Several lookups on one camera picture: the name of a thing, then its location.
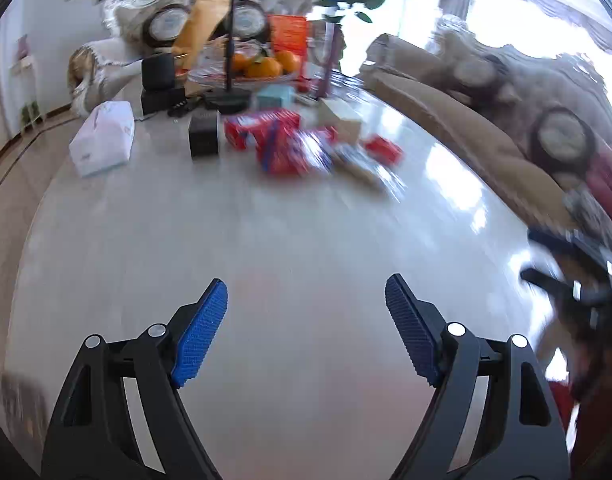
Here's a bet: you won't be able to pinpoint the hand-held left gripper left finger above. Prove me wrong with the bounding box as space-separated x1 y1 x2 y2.
41 277 230 480

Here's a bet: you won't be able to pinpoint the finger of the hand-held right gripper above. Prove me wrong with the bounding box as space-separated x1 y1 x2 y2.
527 227 612 267
520 266 581 306

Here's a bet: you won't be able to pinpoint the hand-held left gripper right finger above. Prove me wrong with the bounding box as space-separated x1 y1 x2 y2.
384 273 572 480

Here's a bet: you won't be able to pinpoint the grey cloth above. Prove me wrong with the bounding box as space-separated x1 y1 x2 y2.
563 190 612 241

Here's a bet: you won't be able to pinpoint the dark pink cloth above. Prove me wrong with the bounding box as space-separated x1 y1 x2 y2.
583 140 612 221

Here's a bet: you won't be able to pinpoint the brown round-print cushion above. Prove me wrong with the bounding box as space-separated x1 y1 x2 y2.
233 2 271 41
528 107 599 176
142 4 191 48
453 55 496 93

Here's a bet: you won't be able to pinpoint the ornate white marble coffee table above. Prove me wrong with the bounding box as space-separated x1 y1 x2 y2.
0 67 571 480

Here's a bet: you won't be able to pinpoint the clear plastic wrapper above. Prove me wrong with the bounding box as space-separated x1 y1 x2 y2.
331 142 401 196

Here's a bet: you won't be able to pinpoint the dark red snack packet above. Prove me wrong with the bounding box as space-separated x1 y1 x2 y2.
363 135 404 165

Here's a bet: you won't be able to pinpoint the small black cube box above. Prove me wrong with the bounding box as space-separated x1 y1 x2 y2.
188 111 221 161

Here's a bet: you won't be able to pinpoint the red snack packets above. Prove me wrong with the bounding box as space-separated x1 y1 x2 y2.
256 120 339 176

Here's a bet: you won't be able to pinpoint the red cardboard box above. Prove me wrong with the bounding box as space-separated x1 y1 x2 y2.
224 108 301 152

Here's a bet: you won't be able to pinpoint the white tissue pack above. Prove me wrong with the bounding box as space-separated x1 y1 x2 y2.
68 101 136 178

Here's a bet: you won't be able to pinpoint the black remote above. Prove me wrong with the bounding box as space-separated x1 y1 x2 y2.
167 100 203 119

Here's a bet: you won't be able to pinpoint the cream box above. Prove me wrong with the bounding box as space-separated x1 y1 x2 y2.
318 97 361 143

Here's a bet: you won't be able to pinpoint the flat black box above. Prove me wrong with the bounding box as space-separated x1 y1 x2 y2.
141 87 185 115

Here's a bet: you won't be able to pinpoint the small teal box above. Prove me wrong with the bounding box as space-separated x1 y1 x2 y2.
256 85 297 111

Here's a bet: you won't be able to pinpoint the glass fruit bowl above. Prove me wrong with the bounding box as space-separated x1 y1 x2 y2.
187 40 307 86

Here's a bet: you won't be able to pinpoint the black cylinder speaker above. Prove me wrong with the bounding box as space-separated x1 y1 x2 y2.
141 54 175 92

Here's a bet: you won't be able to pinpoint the purple glass vase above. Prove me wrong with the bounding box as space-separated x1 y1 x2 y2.
311 22 344 98

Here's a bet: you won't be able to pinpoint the black tripod stand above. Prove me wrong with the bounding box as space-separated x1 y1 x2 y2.
206 0 259 113

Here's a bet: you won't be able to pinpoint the ornate cream armchair sofa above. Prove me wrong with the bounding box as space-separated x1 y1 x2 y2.
68 0 327 111

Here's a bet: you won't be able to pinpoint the orange-yellow paper bag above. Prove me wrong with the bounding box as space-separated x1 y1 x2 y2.
171 0 231 68

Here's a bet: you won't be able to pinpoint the orange gift box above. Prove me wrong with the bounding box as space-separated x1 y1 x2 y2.
268 14 307 58

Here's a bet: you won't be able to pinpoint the white side table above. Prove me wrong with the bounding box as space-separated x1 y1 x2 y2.
8 55 47 136

